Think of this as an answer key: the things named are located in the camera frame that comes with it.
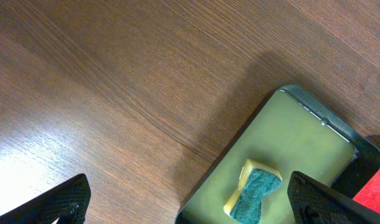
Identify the red plastic tray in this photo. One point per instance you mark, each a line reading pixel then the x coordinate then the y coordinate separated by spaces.
pixel 369 196

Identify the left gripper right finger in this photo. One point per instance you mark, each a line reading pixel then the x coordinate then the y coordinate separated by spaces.
pixel 314 203

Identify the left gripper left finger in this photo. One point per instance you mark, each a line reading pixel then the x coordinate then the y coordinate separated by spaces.
pixel 65 203

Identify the green and yellow sponge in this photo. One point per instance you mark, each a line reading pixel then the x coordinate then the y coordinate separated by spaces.
pixel 255 182

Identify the dark green tray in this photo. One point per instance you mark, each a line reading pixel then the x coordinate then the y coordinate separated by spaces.
pixel 291 132

